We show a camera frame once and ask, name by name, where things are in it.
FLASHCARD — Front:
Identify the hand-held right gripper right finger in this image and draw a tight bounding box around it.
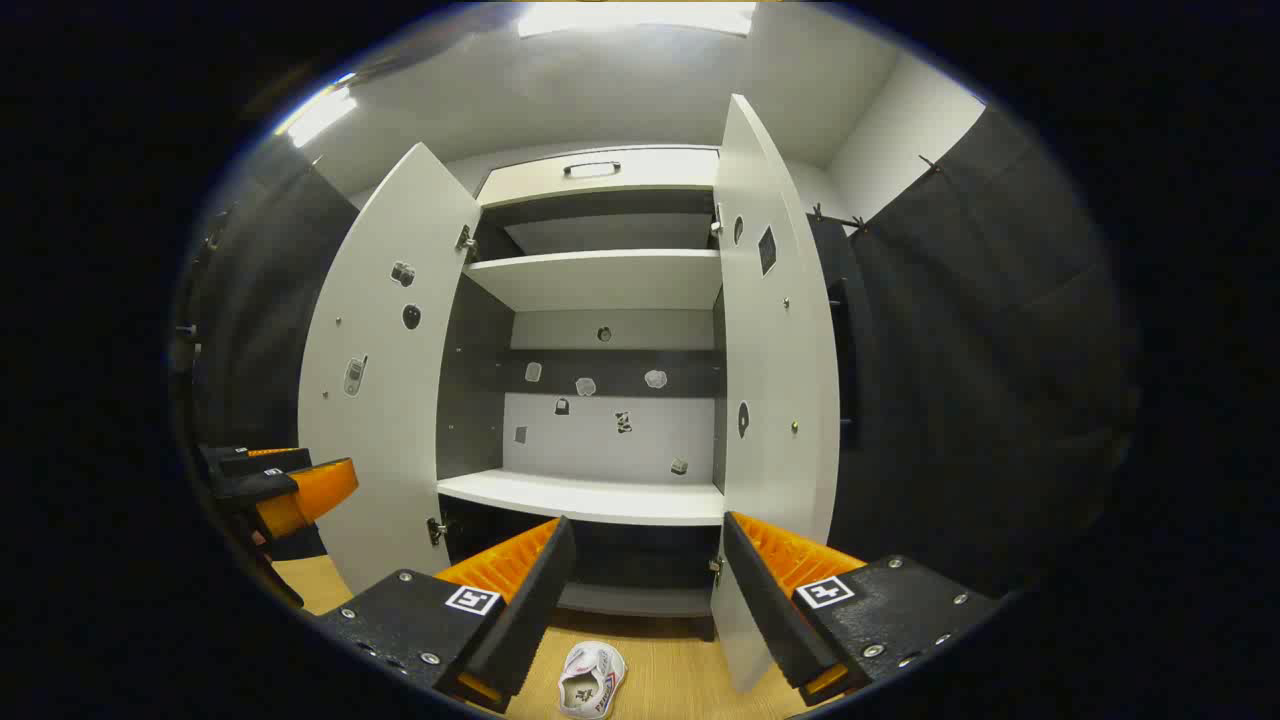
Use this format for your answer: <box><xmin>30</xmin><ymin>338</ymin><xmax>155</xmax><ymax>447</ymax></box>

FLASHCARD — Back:
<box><xmin>722</xmin><ymin>512</ymin><xmax>1001</xmax><ymax>707</ymax></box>

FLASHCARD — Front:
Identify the white canvas shoe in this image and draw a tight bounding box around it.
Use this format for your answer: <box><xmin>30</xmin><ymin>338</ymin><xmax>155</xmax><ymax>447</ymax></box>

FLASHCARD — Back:
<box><xmin>557</xmin><ymin>640</ymin><xmax>627</xmax><ymax>720</ymax></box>

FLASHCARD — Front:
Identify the black backdrop cloth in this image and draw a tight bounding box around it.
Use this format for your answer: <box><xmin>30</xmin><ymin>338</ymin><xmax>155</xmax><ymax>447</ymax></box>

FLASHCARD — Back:
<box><xmin>175</xmin><ymin>105</ymin><xmax>1141</xmax><ymax>601</ymax></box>

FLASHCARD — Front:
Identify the white cabinet door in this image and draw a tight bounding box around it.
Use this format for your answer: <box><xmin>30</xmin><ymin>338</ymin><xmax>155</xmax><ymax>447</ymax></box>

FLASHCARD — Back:
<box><xmin>710</xmin><ymin>93</ymin><xmax>843</xmax><ymax>693</ymax></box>
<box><xmin>298</xmin><ymin>142</ymin><xmax>483</xmax><ymax>596</ymax></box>

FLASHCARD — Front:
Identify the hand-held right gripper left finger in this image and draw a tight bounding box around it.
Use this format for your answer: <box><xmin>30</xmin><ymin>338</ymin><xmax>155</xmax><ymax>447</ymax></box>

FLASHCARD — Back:
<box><xmin>312</xmin><ymin>515</ymin><xmax>578</xmax><ymax>714</ymax></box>

